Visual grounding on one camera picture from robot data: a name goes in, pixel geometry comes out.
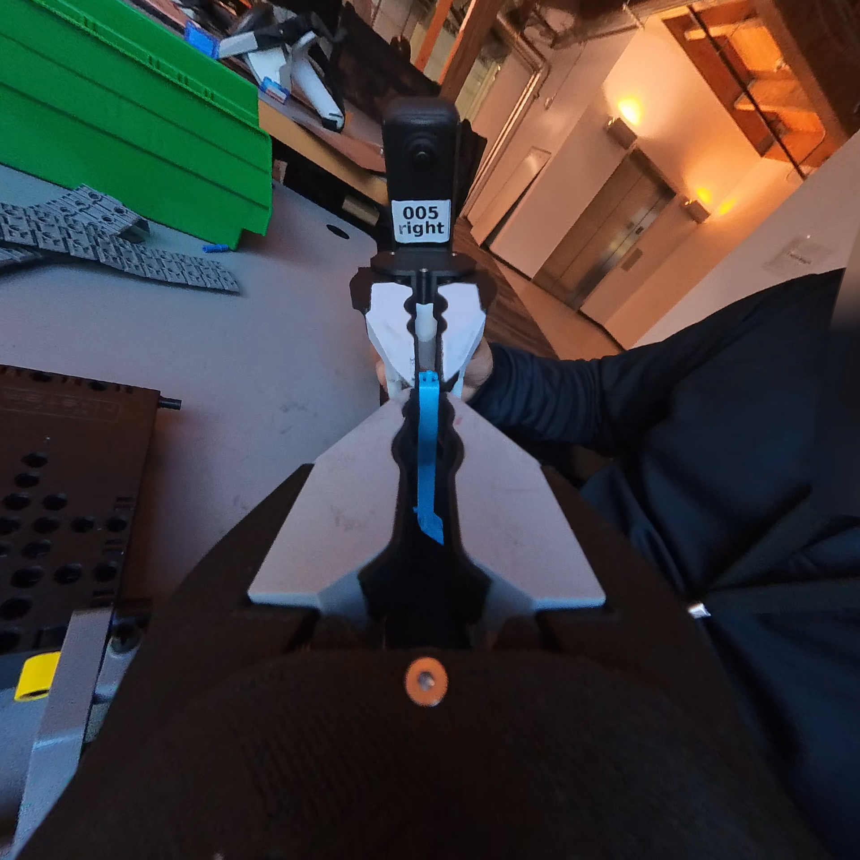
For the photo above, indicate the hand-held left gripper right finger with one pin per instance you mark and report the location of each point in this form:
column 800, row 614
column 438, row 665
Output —
column 524, row 531

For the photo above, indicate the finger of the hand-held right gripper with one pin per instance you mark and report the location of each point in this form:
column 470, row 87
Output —
column 463, row 322
column 386, row 322

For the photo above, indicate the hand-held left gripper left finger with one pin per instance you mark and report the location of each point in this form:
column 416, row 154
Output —
column 336, row 531

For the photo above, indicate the blue plastic lever tool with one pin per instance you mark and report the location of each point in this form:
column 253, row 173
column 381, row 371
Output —
column 426, row 437

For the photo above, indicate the black controller box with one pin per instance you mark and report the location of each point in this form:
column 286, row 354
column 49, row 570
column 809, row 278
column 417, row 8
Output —
column 67, row 437

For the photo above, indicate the person's right forearm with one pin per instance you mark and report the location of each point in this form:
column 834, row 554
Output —
column 605, row 390

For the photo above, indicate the person's right hand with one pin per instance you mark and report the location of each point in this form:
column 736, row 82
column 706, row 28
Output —
column 480, row 376

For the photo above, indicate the white plastic part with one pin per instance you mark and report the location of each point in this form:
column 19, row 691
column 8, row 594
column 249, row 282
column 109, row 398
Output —
column 316, row 94
column 242, row 44

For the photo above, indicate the elevator door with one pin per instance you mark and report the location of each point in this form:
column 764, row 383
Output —
column 605, row 235

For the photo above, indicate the small blue box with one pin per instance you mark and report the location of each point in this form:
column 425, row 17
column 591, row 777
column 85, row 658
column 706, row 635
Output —
column 200, row 39
column 274, row 89

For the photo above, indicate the grey studded track strip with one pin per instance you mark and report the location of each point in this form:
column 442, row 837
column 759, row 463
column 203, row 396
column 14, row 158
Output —
column 168, row 265
column 101, row 205

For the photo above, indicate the green plastic bin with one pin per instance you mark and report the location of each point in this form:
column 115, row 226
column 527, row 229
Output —
column 134, row 121

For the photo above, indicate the grey plastic beam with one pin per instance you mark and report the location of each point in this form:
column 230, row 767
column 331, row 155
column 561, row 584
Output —
column 64, row 705

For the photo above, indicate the wooden staircase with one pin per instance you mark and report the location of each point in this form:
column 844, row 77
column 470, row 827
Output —
column 759, row 54

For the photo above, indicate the wooden post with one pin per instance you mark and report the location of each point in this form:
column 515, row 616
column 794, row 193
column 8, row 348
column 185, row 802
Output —
column 470, row 40

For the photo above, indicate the wall lamp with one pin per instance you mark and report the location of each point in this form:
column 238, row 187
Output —
column 621, row 131
column 697, row 209

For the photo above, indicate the white wall sign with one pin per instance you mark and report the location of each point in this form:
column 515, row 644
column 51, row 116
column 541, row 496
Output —
column 799, row 256

